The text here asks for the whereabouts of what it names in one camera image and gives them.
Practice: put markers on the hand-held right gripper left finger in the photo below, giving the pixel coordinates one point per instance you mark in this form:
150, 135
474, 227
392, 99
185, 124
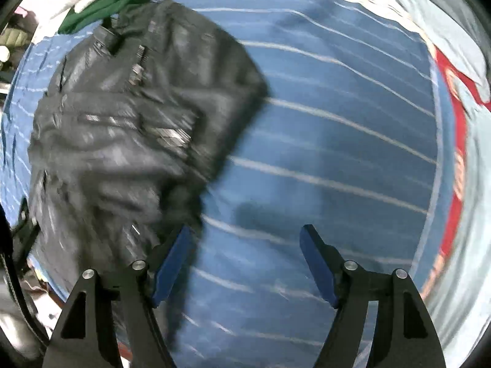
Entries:
172, 266

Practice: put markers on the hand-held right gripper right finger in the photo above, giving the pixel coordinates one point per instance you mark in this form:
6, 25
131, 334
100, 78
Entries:
319, 264

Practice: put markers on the black leather jacket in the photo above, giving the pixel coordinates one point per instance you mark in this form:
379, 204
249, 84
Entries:
126, 130

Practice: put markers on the blue striped bed sheet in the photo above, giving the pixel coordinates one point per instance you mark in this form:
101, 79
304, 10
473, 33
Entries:
314, 142

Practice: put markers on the red patterned cloth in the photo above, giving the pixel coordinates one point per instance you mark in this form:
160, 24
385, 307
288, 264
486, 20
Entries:
454, 153

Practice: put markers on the green white striped garment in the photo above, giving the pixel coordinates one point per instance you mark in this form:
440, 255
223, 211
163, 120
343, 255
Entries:
115, 2

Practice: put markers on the light grey cloth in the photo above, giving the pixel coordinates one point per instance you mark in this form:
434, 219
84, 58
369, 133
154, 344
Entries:
448, 19

